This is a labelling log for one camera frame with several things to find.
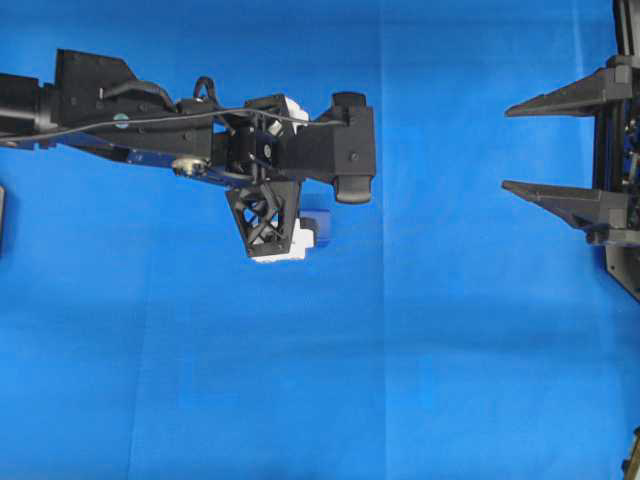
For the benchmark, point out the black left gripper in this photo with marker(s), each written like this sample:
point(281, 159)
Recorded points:
point(275, 139)

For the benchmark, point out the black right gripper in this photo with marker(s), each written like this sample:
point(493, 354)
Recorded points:
point(610, 211)

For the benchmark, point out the blue table cloth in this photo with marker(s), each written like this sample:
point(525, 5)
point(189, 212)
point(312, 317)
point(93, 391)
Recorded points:
point(449, 330)

